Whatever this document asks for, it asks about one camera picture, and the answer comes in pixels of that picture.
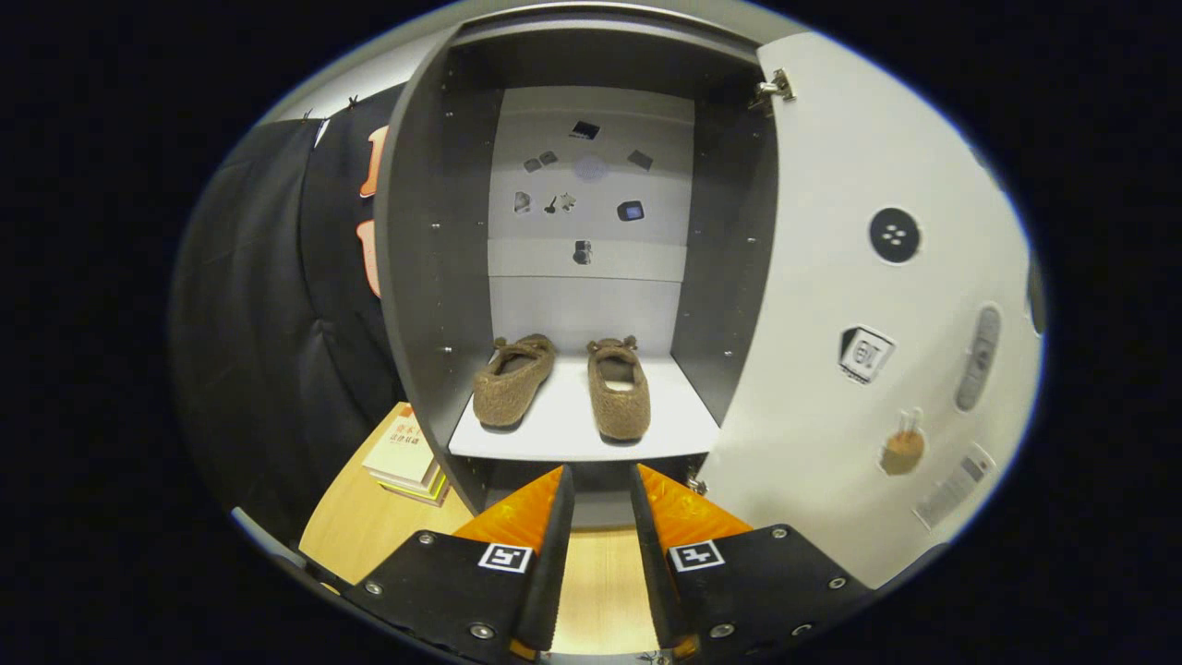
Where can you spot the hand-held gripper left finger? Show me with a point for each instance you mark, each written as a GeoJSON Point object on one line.
{"type": "Point", "coordinates": [545, 573]}

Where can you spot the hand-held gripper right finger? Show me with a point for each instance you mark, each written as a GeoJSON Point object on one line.
{"type": "Point", "coordinates": [660, 573]}

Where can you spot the brown fluffy shoe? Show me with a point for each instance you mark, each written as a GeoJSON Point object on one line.
{"type": "Point", "coordinates": [508, 392]}
{"type": "Point", "coordinates": [619, 411]}

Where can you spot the dark grey shoe cabinet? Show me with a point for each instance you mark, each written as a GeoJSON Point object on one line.
{"type": "Point", "coordinates": [434, 277]}

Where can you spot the yellow-edged book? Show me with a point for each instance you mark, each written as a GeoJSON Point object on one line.
{"type": "Point", "coordinates": [434, 489]}

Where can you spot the beige book red label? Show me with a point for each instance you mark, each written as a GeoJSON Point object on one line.
{"type": "Point", "coordinates": [402, 453]}

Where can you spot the pale grey panel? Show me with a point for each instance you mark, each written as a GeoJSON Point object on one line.
{"type": "Point", "coordinates": [268, 545]}

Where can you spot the black backdrop cloth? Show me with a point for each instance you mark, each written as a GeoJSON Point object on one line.
{"type": "Point", "coordinates": [259, 323]}

